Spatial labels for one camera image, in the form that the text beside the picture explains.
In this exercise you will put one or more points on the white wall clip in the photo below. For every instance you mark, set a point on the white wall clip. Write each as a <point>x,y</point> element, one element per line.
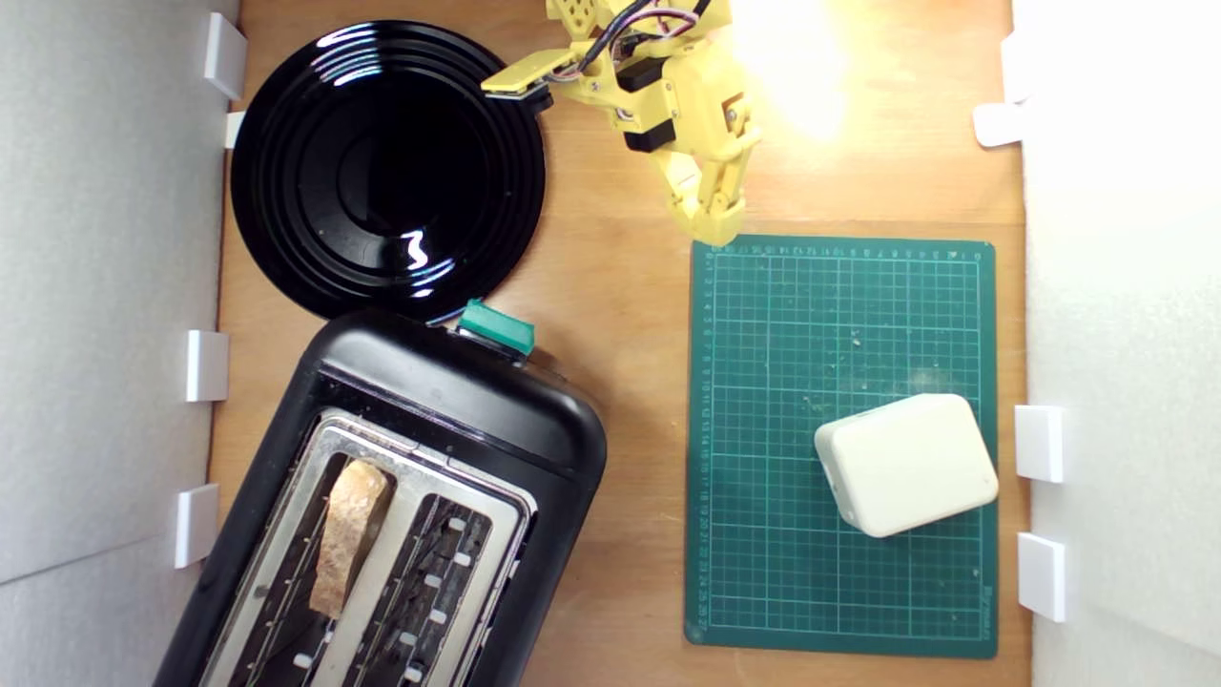
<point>205,365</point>
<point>196,525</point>
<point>1013,67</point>
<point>997,124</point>
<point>1038,444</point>
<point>227,52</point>
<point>1042,575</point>
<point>234,129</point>

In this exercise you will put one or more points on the black round plate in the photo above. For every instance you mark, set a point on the black round plate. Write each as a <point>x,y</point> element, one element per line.
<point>315,191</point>

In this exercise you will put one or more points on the black two-slot toaster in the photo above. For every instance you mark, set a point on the black two-slot toaster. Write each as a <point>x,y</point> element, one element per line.
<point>515,429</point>

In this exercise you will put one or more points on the green cutting mat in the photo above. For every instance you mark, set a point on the green cutting mat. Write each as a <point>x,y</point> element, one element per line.
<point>763,572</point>

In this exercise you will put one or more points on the white rounded block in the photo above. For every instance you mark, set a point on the white rounded block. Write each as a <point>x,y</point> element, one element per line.
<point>906,463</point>

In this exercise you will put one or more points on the brown bread slice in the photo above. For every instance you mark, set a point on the brown bread slice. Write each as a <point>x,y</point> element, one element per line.
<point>345,534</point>

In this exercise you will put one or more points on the green toaster lever knob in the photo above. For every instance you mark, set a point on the green toaster lever knob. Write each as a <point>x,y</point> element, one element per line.
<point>496,324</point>

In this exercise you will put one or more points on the yellow wrist camera mount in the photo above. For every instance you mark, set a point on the yellow wrist camera mount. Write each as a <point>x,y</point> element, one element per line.
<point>525,74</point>

